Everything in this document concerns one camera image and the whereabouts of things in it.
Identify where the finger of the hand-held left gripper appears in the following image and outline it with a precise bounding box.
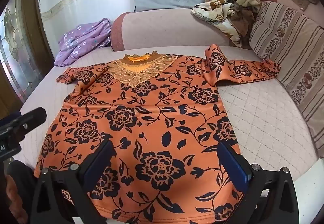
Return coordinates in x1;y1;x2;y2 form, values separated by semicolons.
9;107;47;133

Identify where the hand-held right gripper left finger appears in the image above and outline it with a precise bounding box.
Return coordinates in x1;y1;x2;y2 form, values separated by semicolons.
30;139;117;224

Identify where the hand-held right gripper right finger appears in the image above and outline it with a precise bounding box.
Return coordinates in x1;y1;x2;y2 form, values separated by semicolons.
217;141;301;224

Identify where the orange floral blouse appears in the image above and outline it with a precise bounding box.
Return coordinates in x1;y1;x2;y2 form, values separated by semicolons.
34;44;282;224

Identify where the person's trouser leg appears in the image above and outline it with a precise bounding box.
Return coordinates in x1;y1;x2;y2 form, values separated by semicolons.
4;160;38;224

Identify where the wooden glass door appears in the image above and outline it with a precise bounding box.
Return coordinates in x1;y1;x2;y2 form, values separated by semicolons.
0;0;55;118

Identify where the purple floral garment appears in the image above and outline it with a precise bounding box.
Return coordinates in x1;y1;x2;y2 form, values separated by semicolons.
54;18;112;67

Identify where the pink quilted sofa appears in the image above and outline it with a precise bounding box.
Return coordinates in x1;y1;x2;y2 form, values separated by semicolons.
10;0;324;224

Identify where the striped floral pillow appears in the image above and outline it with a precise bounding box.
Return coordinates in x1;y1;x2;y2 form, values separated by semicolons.
248;1;324;159

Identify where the cream floral blanket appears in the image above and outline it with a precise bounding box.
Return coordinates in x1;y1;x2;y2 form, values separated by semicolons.
191;0;262;47

